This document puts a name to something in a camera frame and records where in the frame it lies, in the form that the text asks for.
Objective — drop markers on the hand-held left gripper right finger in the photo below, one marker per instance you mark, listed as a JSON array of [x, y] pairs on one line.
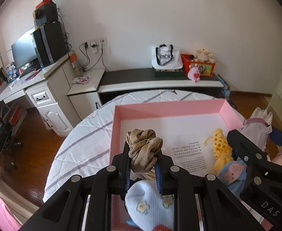
[[159, 180]]

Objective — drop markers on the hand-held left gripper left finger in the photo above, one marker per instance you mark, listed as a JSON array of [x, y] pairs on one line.
[[127, 181]]

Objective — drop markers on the yellow crochet piece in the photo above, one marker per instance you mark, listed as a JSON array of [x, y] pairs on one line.
[[220, 146]]

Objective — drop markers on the light blue flower sock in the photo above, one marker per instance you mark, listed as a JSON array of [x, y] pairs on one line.
[[148, 204]]

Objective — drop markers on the light blue pig sock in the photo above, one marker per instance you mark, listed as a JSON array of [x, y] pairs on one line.
[[232, 175]]

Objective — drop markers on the beige scrunchie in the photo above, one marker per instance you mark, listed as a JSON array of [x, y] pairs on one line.
[[143, 149]]

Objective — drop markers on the pink box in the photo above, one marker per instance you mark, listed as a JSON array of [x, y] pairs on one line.
[[179, 110]]

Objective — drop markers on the blue packets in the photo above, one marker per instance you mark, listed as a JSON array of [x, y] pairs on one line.
[[225, 87]]

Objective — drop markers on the red toy box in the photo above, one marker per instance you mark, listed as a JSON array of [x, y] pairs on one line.
[[207, 69]]

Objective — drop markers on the pink plush toy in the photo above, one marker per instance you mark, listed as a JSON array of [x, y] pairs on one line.
[[194, 74]]

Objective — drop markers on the white low cabinet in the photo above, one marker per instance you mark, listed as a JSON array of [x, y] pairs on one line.
[[85, 89]]

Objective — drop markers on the beige plush toy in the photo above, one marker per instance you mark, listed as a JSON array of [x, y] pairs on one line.
[[203, 55]]

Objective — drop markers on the black TV stand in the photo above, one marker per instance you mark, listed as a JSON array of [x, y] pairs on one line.
[[136, 77]]

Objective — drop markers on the white desk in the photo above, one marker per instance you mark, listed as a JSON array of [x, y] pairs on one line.
[[54, 105]]

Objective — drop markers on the pink packet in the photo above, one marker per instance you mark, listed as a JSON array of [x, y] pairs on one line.
[[80, 80]]

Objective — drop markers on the white tote bag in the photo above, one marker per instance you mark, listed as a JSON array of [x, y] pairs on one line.
[[167, 57]]

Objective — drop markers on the pink bed cover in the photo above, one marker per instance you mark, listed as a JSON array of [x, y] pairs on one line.
[[1, 211]]

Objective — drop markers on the orange capped bottle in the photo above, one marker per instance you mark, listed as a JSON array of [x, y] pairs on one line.
[[74, 61]]

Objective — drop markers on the black office chair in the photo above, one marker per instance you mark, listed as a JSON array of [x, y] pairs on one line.
[[1, 139]]

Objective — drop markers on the black keyboard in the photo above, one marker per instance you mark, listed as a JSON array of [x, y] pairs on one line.
[[30, 69]]

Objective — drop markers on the black computer tower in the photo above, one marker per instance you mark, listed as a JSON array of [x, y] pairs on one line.
[[50, 44]]

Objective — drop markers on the blue white box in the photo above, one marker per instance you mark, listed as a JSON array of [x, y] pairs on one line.
[[11, 72]]

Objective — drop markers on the black monitor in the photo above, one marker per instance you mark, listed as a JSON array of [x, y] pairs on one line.
[[23, 50]]

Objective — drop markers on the black box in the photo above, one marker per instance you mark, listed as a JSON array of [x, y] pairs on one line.
[[47, 15]]

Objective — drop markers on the white wall socket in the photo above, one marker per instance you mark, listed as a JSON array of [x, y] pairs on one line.
[[102, 41], [93, 44], [85, 44]]

